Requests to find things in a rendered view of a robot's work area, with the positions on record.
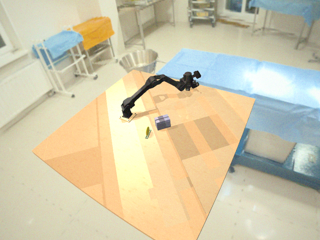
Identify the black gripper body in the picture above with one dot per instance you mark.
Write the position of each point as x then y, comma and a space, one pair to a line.
196, 74

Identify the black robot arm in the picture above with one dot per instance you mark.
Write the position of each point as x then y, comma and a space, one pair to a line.
151, 82

